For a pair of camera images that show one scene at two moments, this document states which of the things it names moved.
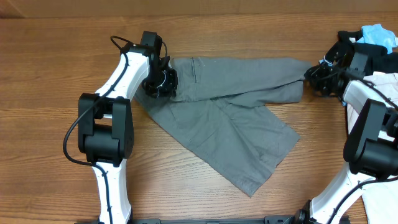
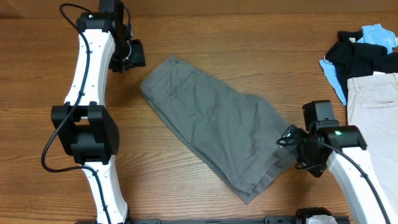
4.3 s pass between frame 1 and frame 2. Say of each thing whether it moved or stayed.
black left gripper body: moved
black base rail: stayed
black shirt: stayed
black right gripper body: moved
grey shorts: moved
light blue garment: stayed
